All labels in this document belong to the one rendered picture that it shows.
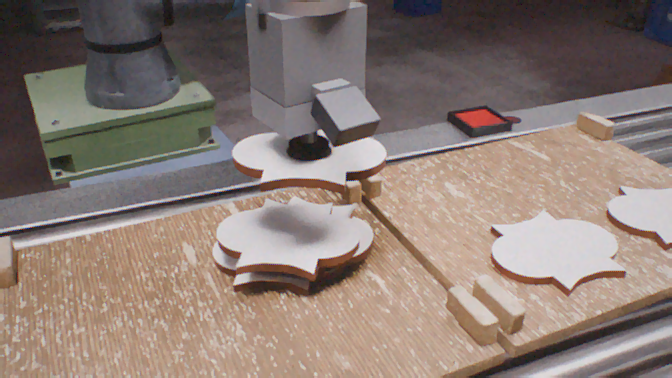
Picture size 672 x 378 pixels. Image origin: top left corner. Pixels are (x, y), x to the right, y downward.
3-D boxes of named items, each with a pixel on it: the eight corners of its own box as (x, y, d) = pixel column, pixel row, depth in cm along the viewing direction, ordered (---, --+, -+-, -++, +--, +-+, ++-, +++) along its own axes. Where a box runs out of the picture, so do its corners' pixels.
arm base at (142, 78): (76, 86, 105) (62, 29, 100) (161, 68, 112) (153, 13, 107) (102, 118, 94) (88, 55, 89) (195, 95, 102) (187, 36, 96)
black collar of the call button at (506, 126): (446, 120, 104) (447, 111, 103) (485, 114, 107) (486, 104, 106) (471, 138, 98) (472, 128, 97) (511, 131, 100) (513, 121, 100)
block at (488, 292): (468, 298, 61) (471, 276, 60) (484, 293, 62) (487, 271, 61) (508, 338, 56) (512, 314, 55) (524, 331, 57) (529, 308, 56)
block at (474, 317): (443, 308, 60) (445, 286, 59) (459, 303, 61) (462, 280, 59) (481, 349, 55) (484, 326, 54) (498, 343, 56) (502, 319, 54)
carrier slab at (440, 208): (344, 186, 84) (344, 175, 83) (576, 131, 99) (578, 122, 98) (513, 359, 56) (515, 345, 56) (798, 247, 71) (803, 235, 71)
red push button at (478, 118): (453, 121, 104) (454, 114, 103) (483, 116, 106) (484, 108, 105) (473, 135, 99) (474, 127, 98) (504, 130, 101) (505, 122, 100)
